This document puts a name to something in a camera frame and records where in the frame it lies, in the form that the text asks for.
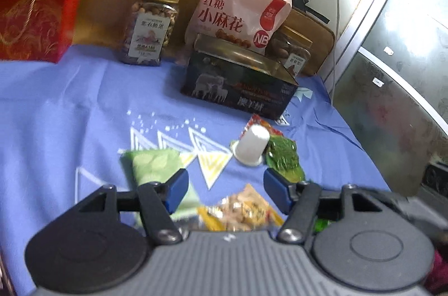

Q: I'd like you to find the white cable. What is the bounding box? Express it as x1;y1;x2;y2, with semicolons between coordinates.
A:
329;0;343;97

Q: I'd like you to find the white plastic cup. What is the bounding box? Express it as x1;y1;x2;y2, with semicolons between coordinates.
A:
234;125;271;166

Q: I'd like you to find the red snack packet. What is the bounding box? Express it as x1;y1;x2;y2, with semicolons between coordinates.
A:
240;114;284;142

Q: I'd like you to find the dark tin box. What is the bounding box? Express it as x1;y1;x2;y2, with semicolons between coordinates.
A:
180;33;299;121

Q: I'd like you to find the patterned metal cabinet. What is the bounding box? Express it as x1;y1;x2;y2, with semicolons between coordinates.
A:
331;0;448;196

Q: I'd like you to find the brown wooden board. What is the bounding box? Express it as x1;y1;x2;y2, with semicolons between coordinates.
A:
280;5;336;76

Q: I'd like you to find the light green snack packet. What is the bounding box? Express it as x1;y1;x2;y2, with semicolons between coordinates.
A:
120;148;201;221

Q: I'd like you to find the pink snack bag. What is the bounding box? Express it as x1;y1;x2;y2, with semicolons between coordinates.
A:
185;0;293;56

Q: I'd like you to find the red gift box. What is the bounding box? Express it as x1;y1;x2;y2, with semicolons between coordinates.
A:
0;0;92;63

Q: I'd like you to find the blue printed blanket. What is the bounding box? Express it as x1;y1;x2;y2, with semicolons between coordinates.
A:
0;44;393;296

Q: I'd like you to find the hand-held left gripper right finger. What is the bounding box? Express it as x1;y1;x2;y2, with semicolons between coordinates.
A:
263;167;386;246

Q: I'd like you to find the magenta cloth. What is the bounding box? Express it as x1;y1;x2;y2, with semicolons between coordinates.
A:
425;247;448;295

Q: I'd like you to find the black object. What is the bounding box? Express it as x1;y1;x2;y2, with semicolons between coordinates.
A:
418;161;448;200

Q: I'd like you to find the small gold lid nut jar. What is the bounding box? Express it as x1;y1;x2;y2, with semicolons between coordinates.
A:
266;24;313;77

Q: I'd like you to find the shiny dark green packet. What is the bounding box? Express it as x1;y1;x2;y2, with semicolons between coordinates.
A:
265;137;306;182

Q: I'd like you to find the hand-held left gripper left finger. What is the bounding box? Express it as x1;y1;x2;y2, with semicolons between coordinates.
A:
75;168;190;246

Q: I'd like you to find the large gold lid nut jar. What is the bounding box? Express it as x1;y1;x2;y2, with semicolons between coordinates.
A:
119;0;181;66

